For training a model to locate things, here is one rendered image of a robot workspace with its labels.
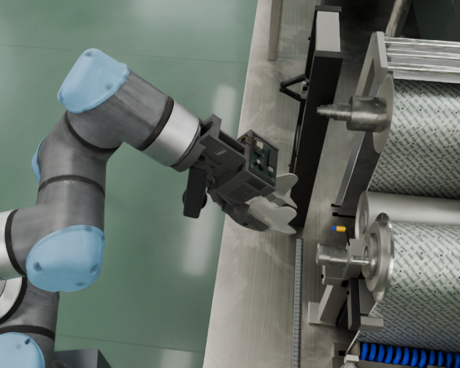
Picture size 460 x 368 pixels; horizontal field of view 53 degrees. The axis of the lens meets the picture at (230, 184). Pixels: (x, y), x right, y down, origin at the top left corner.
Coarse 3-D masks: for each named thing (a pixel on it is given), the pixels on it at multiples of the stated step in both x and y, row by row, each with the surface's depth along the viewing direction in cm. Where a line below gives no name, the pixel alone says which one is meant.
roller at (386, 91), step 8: (384, 80) 87; (384, 88) 86; (392, 88) 80; (384, 96) 86; (392, 96) 80; (392, 104) 79; (384, 128) 83; (376, 136) 89; (384, 136) 83; (376, 144) 88; (384, 144) 82
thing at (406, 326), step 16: (384, 304) 77; (384, 320) 82; (400, 320) 81; (416, 320) 80; (432, 320) 79; (448, 320) 79; (368, 336) 88; (384, 336) 88; (400, 336) 87; (416, 336) 86; (432, 336) 85; (448, 336) 84; (448, 352) 90
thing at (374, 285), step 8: (376, 224) 76; (368, 232) 82; (376, 232) 76; (384, 232) 74; (384, 240) 73; (384, 248) 72; (384, 256) 72; (384, 264) 72; (376, 272) 74; (384, 272) 72; (368, 280) 78; (376, 280) 73; (368, 288) 78; (376, 288) 74
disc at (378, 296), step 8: (384, 216) 76; (384, 224) 75; (392, 232) 72; (392, 240) 71; (392, 248) 70; (392, 256) 70; (392, 264) 70; (384, 280) 72; (384, 288) 72; (376, 296) 76; (384, 296) 72
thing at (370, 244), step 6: (372, 234) 76; (366, 240) 78; (372, 240) 75; (366, 246) 78; (372, 246) 74; (366, 252) 78; (372, 252) 74; (372, 258) 74; (372, 264) 74; (366, 270) 76; (372, 270) 74; (366, 276) 76; (372, 276) 75
